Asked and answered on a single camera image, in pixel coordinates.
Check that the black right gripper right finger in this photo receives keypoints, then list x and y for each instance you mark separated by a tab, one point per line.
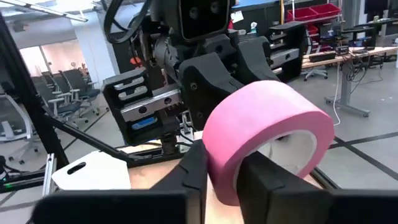
273	193

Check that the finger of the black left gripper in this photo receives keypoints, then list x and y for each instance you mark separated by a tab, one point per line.
205	84
255	59

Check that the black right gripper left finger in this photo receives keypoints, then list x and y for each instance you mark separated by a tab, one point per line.
194	168

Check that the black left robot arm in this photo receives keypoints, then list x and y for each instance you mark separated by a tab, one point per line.
164	56

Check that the grey office chair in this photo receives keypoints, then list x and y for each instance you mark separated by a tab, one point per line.
77	85
51	90

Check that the red storage bins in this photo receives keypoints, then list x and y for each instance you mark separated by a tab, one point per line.
311	12

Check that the white plastic bin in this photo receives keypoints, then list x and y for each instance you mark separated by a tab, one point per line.
93	174

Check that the wooden background desk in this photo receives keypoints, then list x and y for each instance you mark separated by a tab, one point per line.
357	54

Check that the white office chair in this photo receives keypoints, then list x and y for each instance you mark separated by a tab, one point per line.
12	124

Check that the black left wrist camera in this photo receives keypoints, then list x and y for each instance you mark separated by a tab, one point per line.
205	18

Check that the silver aluminium post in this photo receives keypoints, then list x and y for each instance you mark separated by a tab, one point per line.
49	177

